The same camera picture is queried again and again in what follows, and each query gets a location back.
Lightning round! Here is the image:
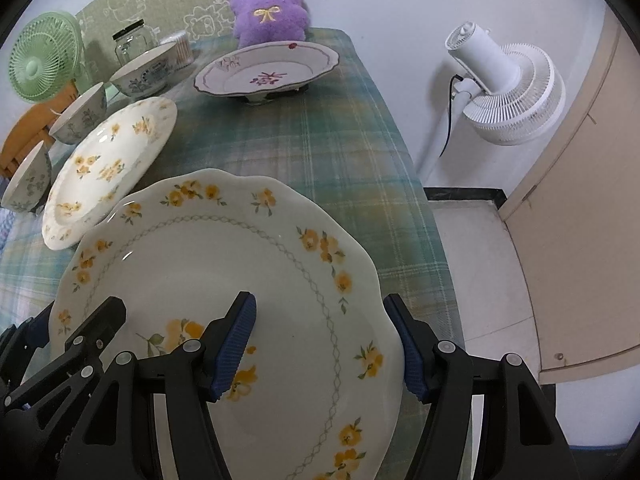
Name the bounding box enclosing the glass jar black lid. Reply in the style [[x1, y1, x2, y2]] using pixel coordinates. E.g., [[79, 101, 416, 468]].
[[112, 18, 157, 66]]

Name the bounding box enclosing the green cartoon wall mat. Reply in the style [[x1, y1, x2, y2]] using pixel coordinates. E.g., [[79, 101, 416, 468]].
[[76, 0, 234, 48]]

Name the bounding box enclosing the red pattern white plate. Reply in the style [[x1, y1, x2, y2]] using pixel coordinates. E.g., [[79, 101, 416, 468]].
[[194, 41, 340, 102]]

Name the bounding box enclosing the white standing fan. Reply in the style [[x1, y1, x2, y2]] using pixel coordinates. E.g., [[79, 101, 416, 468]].
[[416, 21, 566, 179]]

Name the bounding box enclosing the floral ceramic bowl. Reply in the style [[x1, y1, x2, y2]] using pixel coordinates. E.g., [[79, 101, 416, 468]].
[[110, 42, 177, 100], [1, 141, 52, 214], [49, 82, 107, 145]]

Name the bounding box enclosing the purple plush bunny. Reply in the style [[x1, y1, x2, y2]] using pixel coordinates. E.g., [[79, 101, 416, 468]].
[[230, 0, 310, 48]]

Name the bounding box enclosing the cotton swab container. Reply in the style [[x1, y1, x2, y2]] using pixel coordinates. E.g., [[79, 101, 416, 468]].
[[160, 30, 194, 70]]

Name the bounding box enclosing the beige door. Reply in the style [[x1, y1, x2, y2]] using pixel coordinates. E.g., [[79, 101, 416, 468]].
[[502, 11, 639, 384]]

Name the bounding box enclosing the plaid tablecloth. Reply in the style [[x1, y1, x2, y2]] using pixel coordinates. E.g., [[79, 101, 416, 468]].
[[0, 27, 474, 480]]

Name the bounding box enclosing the green desk fan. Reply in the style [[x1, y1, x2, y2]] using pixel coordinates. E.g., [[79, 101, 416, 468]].
[[8, 11, 93, 103]]

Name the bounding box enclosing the blue checkered bedding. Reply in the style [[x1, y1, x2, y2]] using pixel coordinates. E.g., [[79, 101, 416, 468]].
[[0, 208, 15, 254]]

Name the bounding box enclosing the beaded yellow flower plate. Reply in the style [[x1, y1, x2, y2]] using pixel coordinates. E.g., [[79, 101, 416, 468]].
[[41, 96, 178, 250]]

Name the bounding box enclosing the wooden bed headboard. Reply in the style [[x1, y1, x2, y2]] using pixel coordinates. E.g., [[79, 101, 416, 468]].
[[1, 80, 78, 179]]

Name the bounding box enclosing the black fan power cable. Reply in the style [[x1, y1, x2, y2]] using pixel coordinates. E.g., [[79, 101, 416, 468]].
[[438, 72, 462, 158]]

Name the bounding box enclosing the scalloped yellow flower plate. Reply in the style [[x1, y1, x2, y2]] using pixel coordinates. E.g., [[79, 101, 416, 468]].
[[49, 169, 404, 479]]

